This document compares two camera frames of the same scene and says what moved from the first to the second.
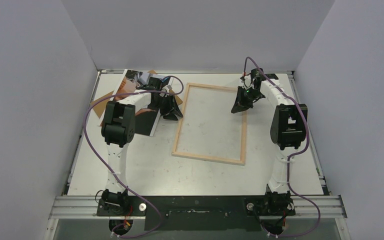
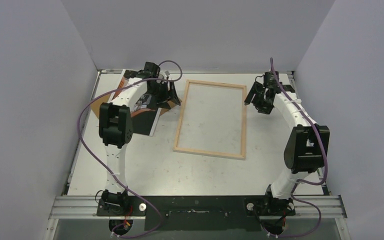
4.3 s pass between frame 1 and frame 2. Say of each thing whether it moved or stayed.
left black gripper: moved
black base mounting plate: stayed
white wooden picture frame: moved
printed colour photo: stayed
